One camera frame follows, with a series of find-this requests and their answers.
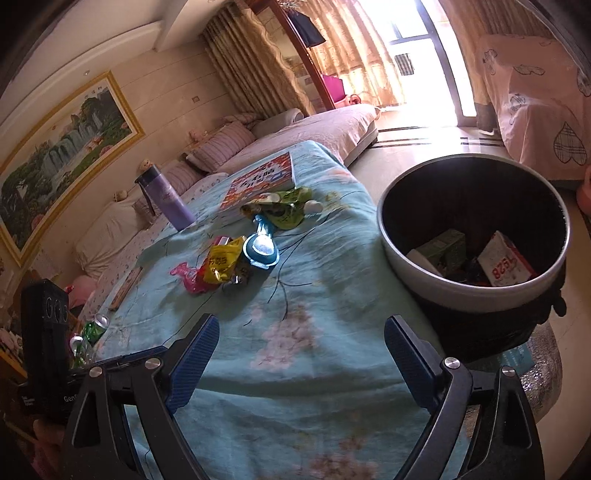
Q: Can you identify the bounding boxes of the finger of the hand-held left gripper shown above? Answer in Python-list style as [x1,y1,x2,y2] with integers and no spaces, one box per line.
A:
[95,345,168,370]

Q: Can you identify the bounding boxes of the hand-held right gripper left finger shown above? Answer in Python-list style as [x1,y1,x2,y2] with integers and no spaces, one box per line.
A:
[62,314,221,480]

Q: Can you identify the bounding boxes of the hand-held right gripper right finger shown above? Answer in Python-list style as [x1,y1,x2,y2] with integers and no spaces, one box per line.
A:
[384,315,546,480]

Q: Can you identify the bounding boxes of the green drink can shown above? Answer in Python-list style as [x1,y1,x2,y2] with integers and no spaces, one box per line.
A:
[82,314,112,346]

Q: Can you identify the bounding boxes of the black bin with white rim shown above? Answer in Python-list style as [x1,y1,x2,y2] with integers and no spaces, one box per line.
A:
[377,155,571,361]

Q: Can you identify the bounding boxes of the pink plastic wrapper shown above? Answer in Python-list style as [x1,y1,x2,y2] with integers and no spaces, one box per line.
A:
[170,261,208,294]

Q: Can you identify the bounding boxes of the yellow snack packet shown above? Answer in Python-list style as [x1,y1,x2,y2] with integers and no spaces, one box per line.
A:
[198,235,247,287]

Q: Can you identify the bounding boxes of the green carton box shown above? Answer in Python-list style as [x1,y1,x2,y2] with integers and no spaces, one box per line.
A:
[406,229,467,278]

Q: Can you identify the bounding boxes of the white and red box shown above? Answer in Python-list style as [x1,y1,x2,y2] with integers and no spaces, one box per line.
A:
[477,231,539,288]

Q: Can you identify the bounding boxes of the yellow green packet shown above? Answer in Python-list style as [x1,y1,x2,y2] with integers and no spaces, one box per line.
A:
[240,187,324,230]

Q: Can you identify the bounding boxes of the large pink plush toy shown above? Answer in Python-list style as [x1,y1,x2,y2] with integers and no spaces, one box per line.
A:
[69,276,98,306]

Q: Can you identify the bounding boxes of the teal floral tablecloth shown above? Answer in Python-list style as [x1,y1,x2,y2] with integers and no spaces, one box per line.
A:
[78,140,472,480]

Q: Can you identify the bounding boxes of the white pillow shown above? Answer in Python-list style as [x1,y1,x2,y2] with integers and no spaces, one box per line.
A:
[76,198,151,278]

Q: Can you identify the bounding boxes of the silver foil mat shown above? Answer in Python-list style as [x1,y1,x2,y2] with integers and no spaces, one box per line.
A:
[501,318,561,432]

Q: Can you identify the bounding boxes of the purple water bottle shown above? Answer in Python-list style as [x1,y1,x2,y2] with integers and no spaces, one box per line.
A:
[135,166,197,232]

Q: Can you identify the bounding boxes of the framed waterfall painting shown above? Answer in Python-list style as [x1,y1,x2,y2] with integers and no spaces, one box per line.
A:
[0,70,146,267]

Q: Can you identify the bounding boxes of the striped pillow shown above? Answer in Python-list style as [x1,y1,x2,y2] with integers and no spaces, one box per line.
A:
[134,161,206,217]
[187,124,257,174]

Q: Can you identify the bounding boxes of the colourful picture book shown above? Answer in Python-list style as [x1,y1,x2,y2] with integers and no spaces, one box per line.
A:
[219,154,296,212]

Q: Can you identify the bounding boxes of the sofa with printed cover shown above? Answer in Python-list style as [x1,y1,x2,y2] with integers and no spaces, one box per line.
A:
[74,104,379,301]

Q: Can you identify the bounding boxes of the magenta storage box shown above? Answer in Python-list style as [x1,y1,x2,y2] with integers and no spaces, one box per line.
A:
[321,74,347,107]

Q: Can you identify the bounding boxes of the pink heart print cover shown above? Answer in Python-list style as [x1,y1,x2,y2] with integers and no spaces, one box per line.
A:
[475,32,591,183]

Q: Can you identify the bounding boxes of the beige patterned curtain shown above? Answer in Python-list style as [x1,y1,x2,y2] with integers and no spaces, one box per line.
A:
[441,0,497,130]

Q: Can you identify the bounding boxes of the sheer balcony curtain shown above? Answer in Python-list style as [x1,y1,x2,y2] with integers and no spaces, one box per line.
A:
[305,0,407,107]

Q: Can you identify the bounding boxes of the dark hanging garment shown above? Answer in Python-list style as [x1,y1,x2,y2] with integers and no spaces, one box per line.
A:
[288,11,326,47]

